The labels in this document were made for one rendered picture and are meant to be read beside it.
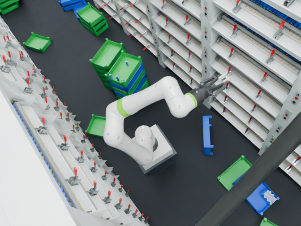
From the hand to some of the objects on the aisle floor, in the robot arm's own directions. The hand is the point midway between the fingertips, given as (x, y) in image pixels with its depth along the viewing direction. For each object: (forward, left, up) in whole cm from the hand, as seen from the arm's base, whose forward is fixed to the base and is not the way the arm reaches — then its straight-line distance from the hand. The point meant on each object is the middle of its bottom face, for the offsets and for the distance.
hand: (224, 78), depth 158 cm
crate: (-8, -87, -104) cm, 135 cm away
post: (-1, +110, -102) cm, 150 cm away
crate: (-94, +65, -102) cm, 153 cm away
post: (+36, -26, -103) cm, 112 cm away
